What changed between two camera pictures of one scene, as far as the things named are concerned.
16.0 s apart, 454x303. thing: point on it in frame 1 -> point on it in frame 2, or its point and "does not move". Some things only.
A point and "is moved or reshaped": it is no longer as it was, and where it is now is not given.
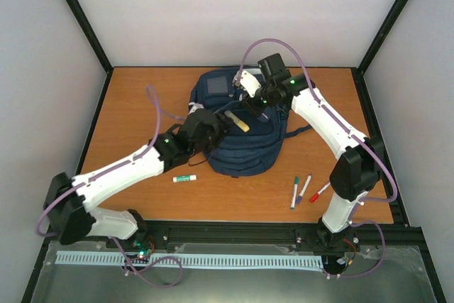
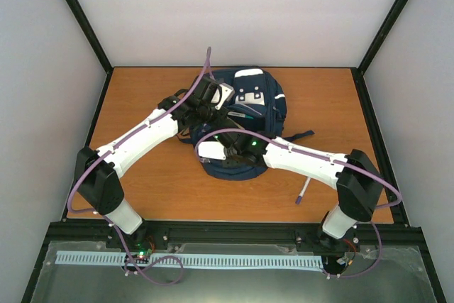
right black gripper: [255, 109] -> [233, 164]
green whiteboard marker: [294, 193] -> [238, 114]
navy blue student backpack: [249, 153] is moved or reshaped
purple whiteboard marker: [299, 199] does not move
